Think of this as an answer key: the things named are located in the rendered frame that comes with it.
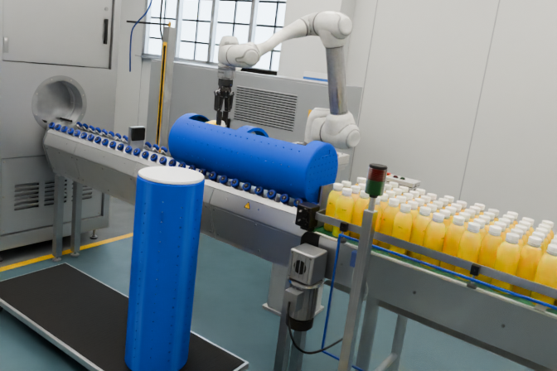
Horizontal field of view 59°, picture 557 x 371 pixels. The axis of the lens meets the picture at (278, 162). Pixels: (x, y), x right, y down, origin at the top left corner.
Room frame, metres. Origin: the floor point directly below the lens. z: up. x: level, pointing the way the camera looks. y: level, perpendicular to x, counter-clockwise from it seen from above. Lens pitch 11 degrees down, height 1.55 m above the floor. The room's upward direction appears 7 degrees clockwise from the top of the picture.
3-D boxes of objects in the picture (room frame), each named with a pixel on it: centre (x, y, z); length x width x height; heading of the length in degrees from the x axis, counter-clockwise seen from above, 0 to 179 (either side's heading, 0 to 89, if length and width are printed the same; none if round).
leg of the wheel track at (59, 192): (3.24, 1.48, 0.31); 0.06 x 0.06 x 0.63; 55
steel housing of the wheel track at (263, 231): (2.74, 0.63, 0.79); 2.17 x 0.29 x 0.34; 55
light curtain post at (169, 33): (3.26, 0.81, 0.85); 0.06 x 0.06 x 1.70; 55
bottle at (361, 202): (1.90, -0.36, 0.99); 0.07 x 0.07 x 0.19
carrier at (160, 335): (2.04, 0.45, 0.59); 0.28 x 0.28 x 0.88
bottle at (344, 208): (1.91, -0.29, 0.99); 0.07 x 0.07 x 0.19
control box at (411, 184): (2.26, -0.56, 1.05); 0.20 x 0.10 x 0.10; 55
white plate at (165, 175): (2.04, 0.45, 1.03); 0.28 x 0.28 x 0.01
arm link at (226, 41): (2.50, 0.31, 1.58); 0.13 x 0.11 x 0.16; 35
